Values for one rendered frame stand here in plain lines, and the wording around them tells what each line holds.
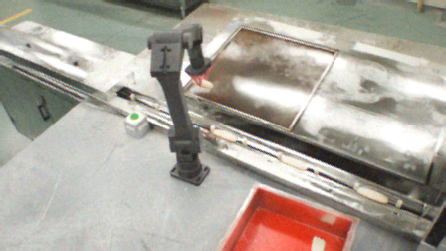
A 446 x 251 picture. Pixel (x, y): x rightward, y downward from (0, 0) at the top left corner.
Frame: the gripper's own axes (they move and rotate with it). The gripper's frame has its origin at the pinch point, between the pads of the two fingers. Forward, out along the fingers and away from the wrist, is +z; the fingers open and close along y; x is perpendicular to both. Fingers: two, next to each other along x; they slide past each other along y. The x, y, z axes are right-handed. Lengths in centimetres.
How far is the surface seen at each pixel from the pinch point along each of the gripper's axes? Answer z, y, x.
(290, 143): 11.6, 3.6, 41.7
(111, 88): 0.0, 20.6, -33.5
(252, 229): 5, 42, 50
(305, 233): 6, 35, 64
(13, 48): -1, 24, -109
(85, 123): 6, 38, -36
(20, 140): 89, 44, -163
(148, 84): 12.1, 3.2, -32.1
